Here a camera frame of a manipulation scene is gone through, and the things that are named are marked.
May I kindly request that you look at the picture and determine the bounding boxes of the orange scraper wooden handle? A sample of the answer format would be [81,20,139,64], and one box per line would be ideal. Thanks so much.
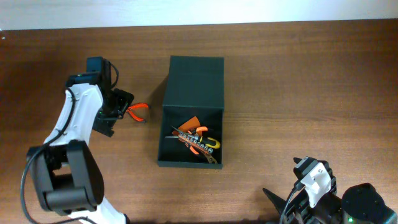
[177,116,218,164]

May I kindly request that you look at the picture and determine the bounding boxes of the orange socket bit rail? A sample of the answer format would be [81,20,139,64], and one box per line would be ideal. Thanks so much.
[177,132,220,155]

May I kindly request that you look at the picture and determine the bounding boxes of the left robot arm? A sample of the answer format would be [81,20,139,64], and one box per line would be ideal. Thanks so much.
[23,72,130,223]

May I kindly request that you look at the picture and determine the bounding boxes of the dark green box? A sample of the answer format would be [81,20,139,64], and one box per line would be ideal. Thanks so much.
[157,55,224,169]

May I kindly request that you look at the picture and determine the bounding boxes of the orange needle nose pliers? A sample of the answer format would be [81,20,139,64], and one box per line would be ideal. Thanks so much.
[166,126,219,156]

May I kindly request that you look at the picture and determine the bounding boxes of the yellow black screwdriver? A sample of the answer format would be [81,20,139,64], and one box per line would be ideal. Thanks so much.
[188,134,221,149]

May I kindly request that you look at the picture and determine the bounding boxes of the small red cutting pliers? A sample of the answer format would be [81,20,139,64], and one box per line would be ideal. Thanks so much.
[126,103,151,123]

